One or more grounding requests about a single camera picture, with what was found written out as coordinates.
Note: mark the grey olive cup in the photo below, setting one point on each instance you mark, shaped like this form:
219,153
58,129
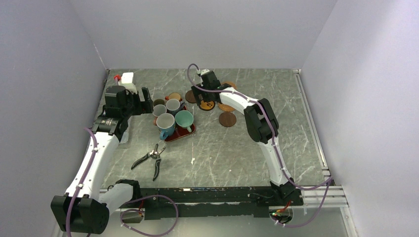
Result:
159,102

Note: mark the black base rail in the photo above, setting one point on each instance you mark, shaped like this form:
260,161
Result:
158,203

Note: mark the red tray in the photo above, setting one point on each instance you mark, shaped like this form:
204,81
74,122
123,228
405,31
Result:
179,133

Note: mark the dark wood coaster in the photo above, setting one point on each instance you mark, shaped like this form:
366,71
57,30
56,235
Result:
189,96
227,119

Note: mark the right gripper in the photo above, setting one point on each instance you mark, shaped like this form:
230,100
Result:
197,92

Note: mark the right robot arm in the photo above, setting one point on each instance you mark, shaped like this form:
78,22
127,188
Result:
261,124

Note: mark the dark blue white mug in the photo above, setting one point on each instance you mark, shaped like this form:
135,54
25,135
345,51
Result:
173,106

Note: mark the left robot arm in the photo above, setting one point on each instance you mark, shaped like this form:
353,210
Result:
82,208

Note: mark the black handled pliers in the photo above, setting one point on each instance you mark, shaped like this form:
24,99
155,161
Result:
155,154

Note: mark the orange red cup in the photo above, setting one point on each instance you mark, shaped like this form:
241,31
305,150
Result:
174,95

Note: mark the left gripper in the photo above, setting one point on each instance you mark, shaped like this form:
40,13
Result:
148,103

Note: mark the orange black rubber coaster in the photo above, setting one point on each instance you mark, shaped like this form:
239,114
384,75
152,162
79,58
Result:
206,106

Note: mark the teal green cup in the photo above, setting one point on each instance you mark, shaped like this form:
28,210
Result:
184,119

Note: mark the clear plastic screw box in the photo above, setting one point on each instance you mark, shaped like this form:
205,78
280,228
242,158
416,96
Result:
125,136

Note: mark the woven rattan coaster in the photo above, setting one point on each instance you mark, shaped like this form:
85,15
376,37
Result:
231,84
225,108

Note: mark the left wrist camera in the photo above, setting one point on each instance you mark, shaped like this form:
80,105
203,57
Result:
126,80

